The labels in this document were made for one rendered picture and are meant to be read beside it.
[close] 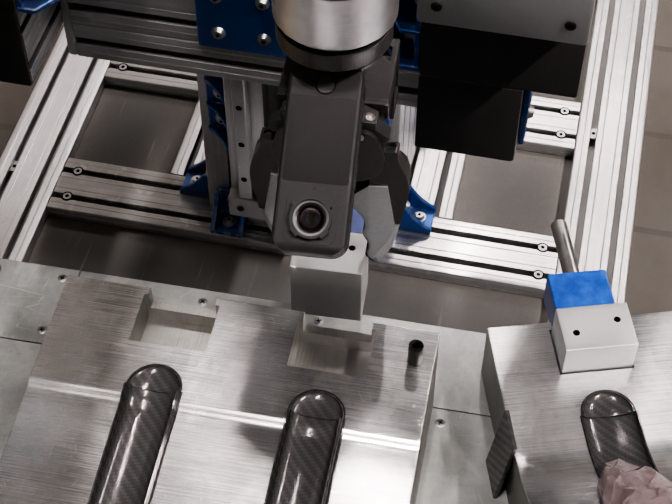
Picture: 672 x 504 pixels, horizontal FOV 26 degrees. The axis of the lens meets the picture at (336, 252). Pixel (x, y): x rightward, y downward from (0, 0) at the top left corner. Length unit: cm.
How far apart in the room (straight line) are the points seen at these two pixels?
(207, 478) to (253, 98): 78
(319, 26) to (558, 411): 32
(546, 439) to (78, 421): 31
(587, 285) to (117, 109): 115
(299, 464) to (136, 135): 116
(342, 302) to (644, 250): 123
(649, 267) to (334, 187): 136
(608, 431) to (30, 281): 45
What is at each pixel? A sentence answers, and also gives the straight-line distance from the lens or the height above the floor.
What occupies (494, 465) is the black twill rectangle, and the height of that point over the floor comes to 82.
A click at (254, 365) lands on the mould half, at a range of 96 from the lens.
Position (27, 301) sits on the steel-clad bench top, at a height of 80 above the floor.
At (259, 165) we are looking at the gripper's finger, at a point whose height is 99.
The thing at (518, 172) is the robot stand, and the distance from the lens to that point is 199.
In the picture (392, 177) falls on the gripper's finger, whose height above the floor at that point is 99.
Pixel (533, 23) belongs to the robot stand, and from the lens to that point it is 114.
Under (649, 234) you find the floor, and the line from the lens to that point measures 223.
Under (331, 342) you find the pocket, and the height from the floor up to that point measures 87.
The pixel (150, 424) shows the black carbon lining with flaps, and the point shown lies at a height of 88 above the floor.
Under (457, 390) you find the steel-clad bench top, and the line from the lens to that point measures 106.
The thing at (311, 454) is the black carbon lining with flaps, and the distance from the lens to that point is 94.
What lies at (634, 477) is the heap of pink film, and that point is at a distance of 94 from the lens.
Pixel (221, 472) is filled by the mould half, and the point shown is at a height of 89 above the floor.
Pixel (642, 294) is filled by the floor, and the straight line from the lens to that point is 215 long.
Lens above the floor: 169
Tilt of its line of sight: 52 degrees down
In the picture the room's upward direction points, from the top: straight up
